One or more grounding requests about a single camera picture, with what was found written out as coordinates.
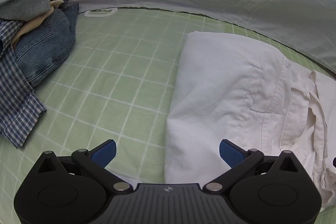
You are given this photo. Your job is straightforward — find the white hooded garment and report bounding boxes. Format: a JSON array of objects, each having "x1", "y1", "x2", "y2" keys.
[{"x1": 165, "y1": 32, "x2": 335, "y2": 207}]

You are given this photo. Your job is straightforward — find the blue plaid shirt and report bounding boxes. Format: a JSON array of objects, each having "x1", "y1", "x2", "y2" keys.
[{"x1": 1, "y1": 0, "x2": 68, "y2": 148}]

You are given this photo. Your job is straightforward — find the blue denim jeans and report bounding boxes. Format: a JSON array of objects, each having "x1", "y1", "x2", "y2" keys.
[{"x1": 14, "y1": 3, "x2": 79, "y2": 87}]

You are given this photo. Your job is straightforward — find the beige garment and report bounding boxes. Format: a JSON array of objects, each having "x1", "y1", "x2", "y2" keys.
[{"x1": 11, "y1": 0, "x2": 64, "y2": 49}]

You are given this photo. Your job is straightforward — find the white label tag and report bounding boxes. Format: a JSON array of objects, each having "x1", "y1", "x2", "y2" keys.
[{"x1": 84, "y1": 8, "x2": 118, "y2": 18}]

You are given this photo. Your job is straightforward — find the green grid bed sheet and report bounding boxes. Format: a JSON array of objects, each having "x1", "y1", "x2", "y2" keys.
[{"x1": 1, "y1": 9, "x2": 327, "y2": 223}]

